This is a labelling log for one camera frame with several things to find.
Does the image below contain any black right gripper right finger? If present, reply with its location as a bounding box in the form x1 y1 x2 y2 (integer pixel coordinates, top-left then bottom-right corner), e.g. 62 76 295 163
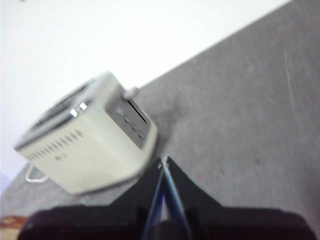
164 155 315 240

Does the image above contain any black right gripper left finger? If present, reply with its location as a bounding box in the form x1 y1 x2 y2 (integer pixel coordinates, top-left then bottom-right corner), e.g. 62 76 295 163
18 157 167 240

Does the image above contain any brown bread slice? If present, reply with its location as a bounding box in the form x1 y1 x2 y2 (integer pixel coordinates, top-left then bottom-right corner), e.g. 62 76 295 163
0 215 28 230

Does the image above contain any cream steel two-slot toaster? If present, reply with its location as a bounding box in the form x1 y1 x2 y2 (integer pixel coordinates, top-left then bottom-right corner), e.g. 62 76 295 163
13 71 160 196

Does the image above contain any steel toast rack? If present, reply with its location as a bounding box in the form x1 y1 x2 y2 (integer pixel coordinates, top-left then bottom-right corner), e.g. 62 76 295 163
24 163 49 184

